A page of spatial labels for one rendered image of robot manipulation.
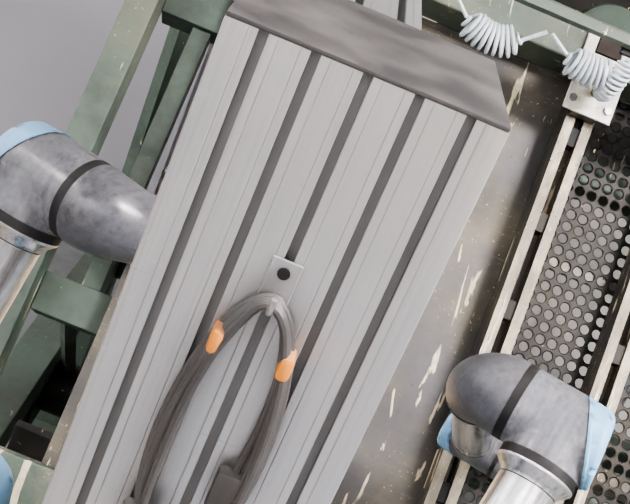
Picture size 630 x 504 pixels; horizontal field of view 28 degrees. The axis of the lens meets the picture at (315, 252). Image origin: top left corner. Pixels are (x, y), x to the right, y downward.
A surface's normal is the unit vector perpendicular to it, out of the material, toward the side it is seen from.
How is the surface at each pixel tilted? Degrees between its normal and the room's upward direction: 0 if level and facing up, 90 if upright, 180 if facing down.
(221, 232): 90
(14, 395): 0
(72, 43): 90
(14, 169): 75
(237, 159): 90
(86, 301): 58
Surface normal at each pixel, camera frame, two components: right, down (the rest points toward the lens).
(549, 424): -0.25, -0.35
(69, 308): 0.12, -0.15
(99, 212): 0.19, 0.08
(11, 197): -0.22, -0.03
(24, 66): -0.08, 0.36
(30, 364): 0.37, -0.85
